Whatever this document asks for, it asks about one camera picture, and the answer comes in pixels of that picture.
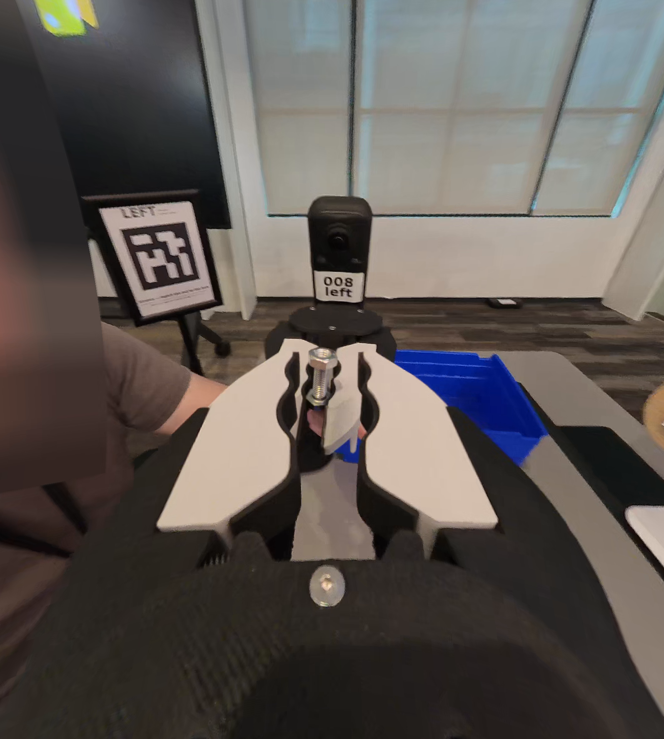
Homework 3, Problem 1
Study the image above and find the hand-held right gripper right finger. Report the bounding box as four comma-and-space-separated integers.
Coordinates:
356, 350, 499, 547

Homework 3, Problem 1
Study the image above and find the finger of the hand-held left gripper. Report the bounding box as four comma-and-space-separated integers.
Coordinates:
267, 338, 335, 472
320, 341, 392, 457

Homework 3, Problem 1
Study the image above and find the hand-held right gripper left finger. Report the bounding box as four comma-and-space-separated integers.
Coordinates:
157, 349, 302, 545

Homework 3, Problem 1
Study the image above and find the short thick steel bolt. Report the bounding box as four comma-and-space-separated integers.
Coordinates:
306, 368, 333, 410

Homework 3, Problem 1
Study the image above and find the blue plastic bin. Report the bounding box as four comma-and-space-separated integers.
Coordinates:
332, 349, 548, 466

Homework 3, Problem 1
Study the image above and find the black wheeled sign stand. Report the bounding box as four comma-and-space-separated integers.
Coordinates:
175, 312, 232, 377

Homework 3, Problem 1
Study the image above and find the black framed marker sign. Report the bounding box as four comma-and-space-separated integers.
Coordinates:
82, 189, 224, 328

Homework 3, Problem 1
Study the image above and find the white framed glass partition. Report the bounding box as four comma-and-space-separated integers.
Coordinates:
242, 0, 664, 219

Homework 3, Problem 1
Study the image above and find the black flat pad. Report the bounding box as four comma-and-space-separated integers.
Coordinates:
556, 425, 664, 522

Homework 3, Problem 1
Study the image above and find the person's grey shirt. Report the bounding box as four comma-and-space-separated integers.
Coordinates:
0, 322, 192, 739

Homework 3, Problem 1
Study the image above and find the black lanyard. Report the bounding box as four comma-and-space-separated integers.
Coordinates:
0, 484, 88, 559

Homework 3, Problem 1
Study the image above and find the large black wall display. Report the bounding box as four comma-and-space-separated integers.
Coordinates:
17, 0, 232, 230

